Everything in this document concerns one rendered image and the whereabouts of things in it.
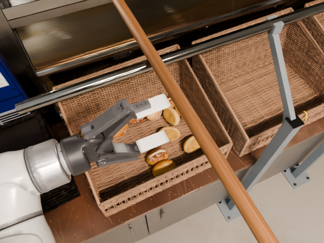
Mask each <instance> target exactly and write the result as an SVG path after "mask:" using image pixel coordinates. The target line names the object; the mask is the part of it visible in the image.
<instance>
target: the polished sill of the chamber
mask: <svg viewBox="0 0 324 243"><path fill-rule="evenodd" d="M80 1H84V0H0V8H1V11H2V12H3V14H4V16H5V18H6V20H7V21H9V20H12V19H16V18H20V17H23V16H27V15H31V14H36V13H40V12H43V11H47V10H50V9H54V8H58V7H62V6H66V5H70V4H73V3H77V2H80Z"/></svg>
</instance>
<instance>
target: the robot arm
mask: <svg viewBox="0 0 324 243"><path fill-rule="evenodd" d="M170 106H171V104H170V102H169V101H168V99H167V97H166V96H165V94H161V95H158V96H155V97H153V98H150V99H145V100H143V101H140V102H137V103H134V104H129V103H128V102H127V100H126V99H125V98H124V99H121V100H120V101H119V102H117V103H116V104H114V105H113V106H112V107H110V108H109V109H107V110H106V111H105V112H103V113H102V114H100V115H99V116H98V117H96V118H95V119H93V120H92V121H91V122H88V123H86V124H84V125H82V126H81V127H80V129H81V133H82V135H83V137H82V138H80V136H79V135H78V134H75V135H72V136H69V137H66V138H63V139H61V141H60V142H59V143H58V142H57V140H55V139H50V140H47V141H45V142H42V143H39V144H36V145H34V146H30V147H28V148H25V149H22V150H17V151H8V152H4V153H0V243H56V242H55V239H54V236H53V233H52V231H51V229H50V227H49V225H48V223H47V221H46V219H45V216H44V214H43V210H42V206H41V196H40V194H43V193H45V192H49V191H50V190H52V189H55V188H57V187H59V186H62V185H64V184H67V183H69V182H70V181H71V175H73V176H77V175H79V174H82V173H84V172H87V171H89V170H90V169H91V162H96V165H97V167H98V168H101V167H104V166H107V165H111V164H116V163H122V162H129V161H135V160H138V159H139V157H138V156H139V155H140V154H141V153H142V152H145V151H147V150H150V149H152V148H155V147H157V146H160V145H162V144H165V143H167V142H169V139H168V137H167V135H166V133H165V131H164V130H163V131H160V132H158V133H155V134H152V135H150V136H147V137H145V138H142V139H140V140H137V141H135V142H134V143H133V144H121V143H113V142H112V140H113V137H114V135H115V134H116V133H117V132H119V131H120V130H121V129H122V128H123V127H124V126H125V125H126V124H127V123H128V122H129V121H130V120H131V119H132V118H133V119H136V120H137V119H140V118H142V117H145V116H147V115H150V114H152V113H155V112H158V111H160V110H163V109H166V108H169V107H170ZM121 107H122V108H121Z"/></svg>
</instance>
